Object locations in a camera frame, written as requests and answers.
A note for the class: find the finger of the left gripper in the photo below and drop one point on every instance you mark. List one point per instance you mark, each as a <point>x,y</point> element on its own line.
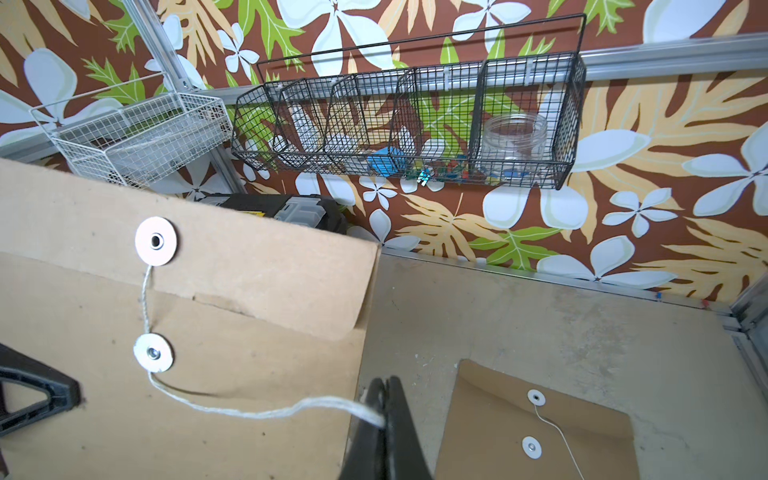
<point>62,393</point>

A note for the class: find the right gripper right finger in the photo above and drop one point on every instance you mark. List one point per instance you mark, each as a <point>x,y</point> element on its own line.
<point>403,455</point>

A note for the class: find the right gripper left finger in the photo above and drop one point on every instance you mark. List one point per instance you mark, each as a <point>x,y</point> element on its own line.
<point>365,458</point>

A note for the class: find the brown file bag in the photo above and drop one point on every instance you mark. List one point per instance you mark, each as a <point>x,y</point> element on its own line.
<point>502,427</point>
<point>180,322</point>

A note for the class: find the black toolbox yellow latch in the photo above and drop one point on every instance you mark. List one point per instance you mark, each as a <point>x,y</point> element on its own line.
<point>313,211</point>

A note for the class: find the blue object in basket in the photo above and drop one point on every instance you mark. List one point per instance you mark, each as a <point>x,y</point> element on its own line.
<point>388,162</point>

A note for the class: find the clear plastic jar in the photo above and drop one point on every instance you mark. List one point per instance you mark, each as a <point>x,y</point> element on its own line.
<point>512,143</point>

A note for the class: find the white wire basket left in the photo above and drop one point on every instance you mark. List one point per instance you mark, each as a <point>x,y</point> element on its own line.
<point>138,143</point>

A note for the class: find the black wire basket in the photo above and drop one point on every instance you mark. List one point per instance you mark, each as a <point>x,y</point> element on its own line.
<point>434,114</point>

